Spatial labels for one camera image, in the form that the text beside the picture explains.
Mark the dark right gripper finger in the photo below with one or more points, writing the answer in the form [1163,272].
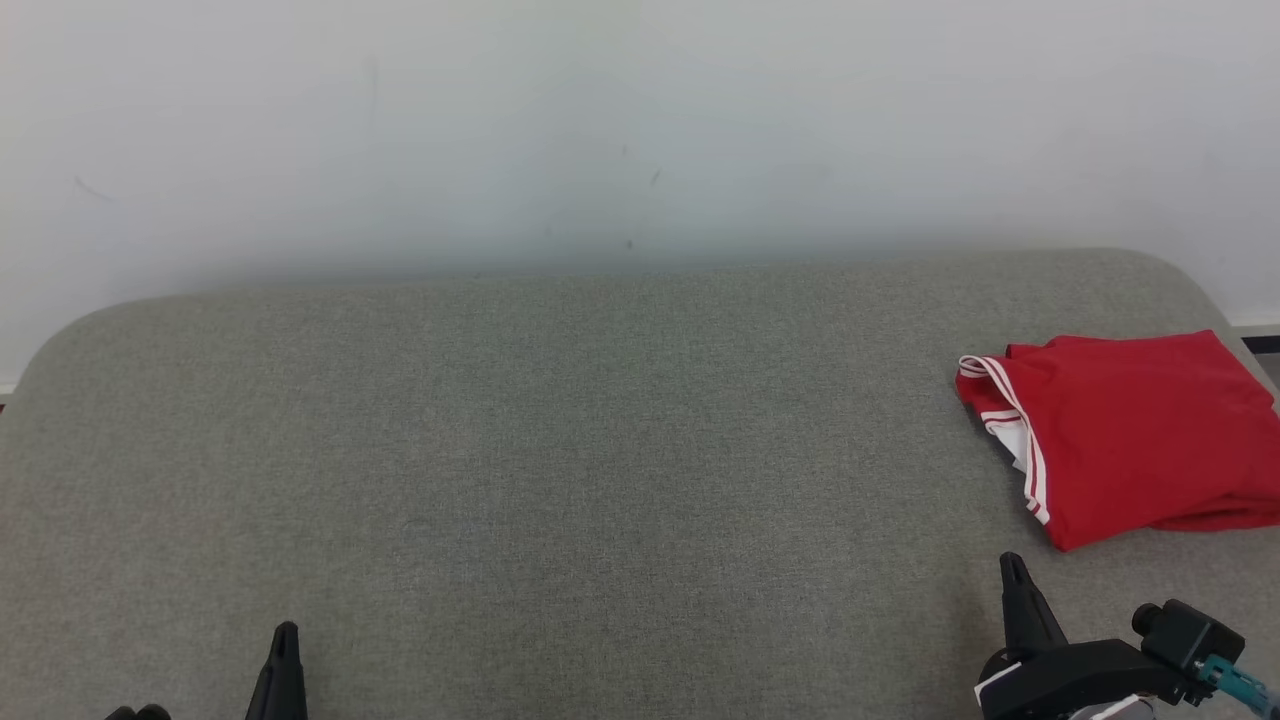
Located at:
[1025,615]

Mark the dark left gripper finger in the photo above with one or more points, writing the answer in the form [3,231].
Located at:
[283,680]

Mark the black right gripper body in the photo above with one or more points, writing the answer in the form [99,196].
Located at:
[1080,680]

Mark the red Bulls jersey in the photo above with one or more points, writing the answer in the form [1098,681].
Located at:
[1140,430]

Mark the dark baseboard strip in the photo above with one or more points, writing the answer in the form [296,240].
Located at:
[1262,343]

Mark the grey fabric sofa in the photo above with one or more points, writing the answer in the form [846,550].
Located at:
[600,480]

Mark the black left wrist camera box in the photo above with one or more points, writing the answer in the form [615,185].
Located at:
[140,714]

